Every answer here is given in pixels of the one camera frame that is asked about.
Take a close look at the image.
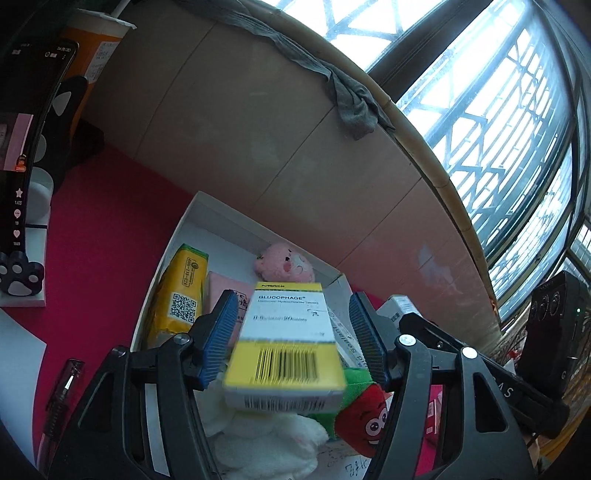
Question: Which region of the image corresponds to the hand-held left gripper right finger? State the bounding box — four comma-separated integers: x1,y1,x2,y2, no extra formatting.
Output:
348,291,536,480

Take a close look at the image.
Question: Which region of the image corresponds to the white plush toy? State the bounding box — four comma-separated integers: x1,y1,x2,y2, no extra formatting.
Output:
203,388,329,480

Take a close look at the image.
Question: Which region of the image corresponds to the white cardboard storage box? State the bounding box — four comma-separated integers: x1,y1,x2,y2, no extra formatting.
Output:
130,191,393,480

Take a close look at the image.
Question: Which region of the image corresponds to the black cat paw phone stand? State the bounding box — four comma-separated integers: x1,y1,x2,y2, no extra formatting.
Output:
0,76,105,308

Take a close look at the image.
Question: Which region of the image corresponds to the yellow tissue packet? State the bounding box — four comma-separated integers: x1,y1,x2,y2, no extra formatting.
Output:
148,244,209,347

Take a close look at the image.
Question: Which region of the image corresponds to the blue white medicine box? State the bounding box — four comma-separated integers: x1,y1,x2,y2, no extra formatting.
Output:
381,295,416,324

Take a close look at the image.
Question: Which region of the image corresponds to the pink tissue packet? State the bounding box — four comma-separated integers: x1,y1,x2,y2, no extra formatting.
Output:
205,271,257,319

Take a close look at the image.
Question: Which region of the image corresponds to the black smartphone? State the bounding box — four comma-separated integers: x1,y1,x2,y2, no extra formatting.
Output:
0,39,79,259

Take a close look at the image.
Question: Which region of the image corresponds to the grey cloth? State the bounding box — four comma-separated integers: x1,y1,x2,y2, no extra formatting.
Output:
185,0,393,141

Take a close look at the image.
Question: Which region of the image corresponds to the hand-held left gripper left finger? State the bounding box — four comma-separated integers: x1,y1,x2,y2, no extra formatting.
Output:
48,288,240,480

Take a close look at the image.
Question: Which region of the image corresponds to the red clear ballpoint pen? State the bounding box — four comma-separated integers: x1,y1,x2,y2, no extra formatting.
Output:
44,359,86,467

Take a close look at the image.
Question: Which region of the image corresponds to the orange paper cup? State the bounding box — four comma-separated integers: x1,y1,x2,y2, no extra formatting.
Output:
60,7,137,88

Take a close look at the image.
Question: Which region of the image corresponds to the window with metal grille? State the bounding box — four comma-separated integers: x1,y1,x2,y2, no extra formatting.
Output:
259,0,591,333

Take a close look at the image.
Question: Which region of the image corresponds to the pink plush toy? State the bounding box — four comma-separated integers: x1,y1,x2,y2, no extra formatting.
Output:
254,243,315,283

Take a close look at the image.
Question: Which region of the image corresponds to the white paper sheet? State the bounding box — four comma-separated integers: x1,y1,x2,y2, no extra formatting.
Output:
0,307,47,462

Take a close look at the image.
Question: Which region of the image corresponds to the red strawberry plush toy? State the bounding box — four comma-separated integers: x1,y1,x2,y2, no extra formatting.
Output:
307,367,391,457

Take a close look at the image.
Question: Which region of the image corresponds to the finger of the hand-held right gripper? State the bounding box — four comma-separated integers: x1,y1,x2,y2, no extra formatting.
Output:
401,313,467,357

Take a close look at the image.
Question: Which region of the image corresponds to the yellow white medicine box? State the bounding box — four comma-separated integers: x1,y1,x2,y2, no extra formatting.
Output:
223,281,346,411

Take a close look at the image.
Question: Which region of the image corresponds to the long white medicine box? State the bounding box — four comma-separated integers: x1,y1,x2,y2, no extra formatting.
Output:
329,309,370,370

